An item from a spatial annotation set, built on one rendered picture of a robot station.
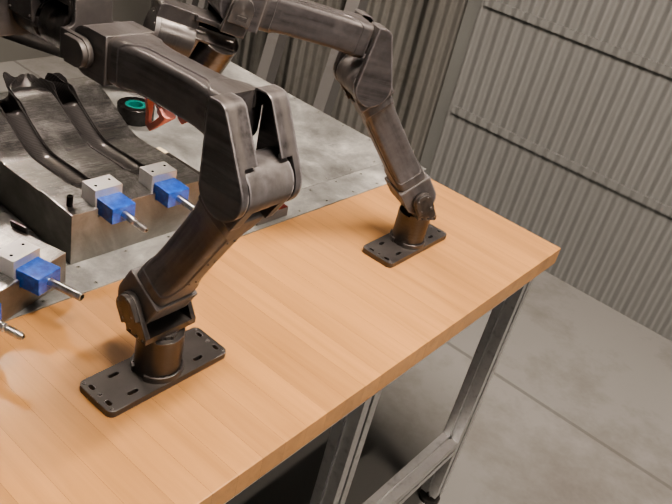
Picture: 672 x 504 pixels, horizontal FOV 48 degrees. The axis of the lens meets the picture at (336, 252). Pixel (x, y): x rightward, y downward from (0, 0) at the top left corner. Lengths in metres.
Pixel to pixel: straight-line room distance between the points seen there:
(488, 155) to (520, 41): 0.48
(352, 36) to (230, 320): 0.47
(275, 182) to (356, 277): 0.57
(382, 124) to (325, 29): 0.20
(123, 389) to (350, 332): 0.37
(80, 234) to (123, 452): 0.40
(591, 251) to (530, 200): 0.32
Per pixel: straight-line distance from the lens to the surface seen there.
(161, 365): 1.02
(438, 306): 1.32
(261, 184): 0.77
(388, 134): 1.28
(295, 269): 1.31
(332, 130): 1.87
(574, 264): 3.18
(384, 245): 1.42
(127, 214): 1.20
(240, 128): 0.75
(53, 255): 1.17
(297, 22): 1.13
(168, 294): 0.93
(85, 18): 0.95
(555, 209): 3.15
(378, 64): 1.19
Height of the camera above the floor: 1.52
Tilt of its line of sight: 31 degrees down
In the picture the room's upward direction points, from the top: 14 degrees clockwise
